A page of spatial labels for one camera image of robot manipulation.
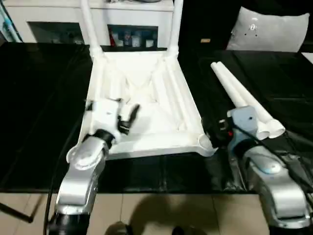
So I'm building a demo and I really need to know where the black metal support bar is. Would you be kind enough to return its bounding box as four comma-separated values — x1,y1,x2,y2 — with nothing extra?
0,202,34,224

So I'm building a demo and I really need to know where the white plastic table top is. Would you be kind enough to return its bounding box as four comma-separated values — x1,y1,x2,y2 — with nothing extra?
67,47,217,169

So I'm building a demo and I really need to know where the black box with gold label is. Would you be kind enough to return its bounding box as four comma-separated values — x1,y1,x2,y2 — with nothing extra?
178,0,243,51

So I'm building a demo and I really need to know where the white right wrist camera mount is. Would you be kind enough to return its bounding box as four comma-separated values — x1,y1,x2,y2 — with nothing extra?
226,106,259,147

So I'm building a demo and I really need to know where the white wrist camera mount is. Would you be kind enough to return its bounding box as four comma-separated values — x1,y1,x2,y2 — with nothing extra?
85,99,123,145
226,106,259,147

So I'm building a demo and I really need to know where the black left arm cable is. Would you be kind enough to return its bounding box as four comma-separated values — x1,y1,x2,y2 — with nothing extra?
43,146,65,235

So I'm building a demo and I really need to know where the dark robot right foot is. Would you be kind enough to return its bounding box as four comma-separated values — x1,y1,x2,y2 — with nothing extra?
172,226,206,235

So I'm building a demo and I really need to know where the white glass-door cabinet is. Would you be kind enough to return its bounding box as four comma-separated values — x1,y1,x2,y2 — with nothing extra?
4,0,177,47

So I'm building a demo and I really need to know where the grey cushion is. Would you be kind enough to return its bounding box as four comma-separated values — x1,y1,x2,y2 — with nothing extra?
226,6,311,52

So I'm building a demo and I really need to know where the dark robot left foot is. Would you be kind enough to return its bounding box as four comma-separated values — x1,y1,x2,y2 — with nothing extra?
106,221,133,235

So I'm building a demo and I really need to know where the white plastic table leg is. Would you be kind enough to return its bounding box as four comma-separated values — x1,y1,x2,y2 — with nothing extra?
210,63,269,141
168,0,184,59
80,0,102,58
216,61,286,139

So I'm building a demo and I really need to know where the dark robot foot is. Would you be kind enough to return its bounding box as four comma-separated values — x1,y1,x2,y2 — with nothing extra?
106,221,133,235
172,226,206,235

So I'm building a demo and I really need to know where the white pipe with blue clip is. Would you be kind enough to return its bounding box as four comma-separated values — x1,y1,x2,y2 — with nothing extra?
0,4,22,44

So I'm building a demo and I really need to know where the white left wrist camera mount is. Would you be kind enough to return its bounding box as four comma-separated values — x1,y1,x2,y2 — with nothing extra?
85,99,123,145

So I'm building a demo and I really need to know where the black work mat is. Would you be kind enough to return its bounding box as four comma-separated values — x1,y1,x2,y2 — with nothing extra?
0,42,313,195

